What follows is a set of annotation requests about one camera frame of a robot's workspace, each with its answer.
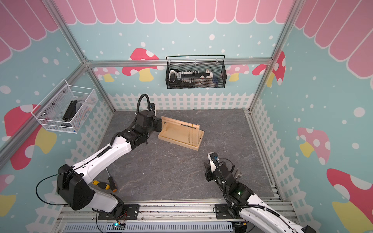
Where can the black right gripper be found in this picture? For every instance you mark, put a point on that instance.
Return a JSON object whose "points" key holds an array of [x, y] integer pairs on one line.
{"points": [[208, 174]]}

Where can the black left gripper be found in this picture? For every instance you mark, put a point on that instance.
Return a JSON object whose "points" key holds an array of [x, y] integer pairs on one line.
{"points": [[158, 122]]}

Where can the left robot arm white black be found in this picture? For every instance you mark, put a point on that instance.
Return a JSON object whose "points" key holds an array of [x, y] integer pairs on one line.
{"points": [[73, 182]]}

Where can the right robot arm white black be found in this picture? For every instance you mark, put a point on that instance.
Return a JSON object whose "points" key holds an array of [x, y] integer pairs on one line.
{"points": [[245, 203]]}

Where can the wooden jewelry display stand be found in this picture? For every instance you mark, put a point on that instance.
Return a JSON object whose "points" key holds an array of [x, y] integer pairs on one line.
{"points": [[181, 133]]}

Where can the orange black screwdriver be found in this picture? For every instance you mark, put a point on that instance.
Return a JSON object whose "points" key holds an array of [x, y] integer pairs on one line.
{"points": [[106, 186]]}

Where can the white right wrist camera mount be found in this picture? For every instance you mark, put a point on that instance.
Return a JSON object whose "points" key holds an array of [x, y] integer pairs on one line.
{"points": [[214, 161]]}

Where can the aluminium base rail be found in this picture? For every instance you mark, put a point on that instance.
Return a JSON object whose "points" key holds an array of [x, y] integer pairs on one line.
{"points": [[184, 216]]}

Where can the black wire mesh basket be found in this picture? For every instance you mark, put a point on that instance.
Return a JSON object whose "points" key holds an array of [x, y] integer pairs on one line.
{"points": [[195, 71]]}

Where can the white wire basket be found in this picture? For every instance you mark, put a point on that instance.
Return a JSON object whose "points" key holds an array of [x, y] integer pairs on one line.
{"points": [[66, 108]]}

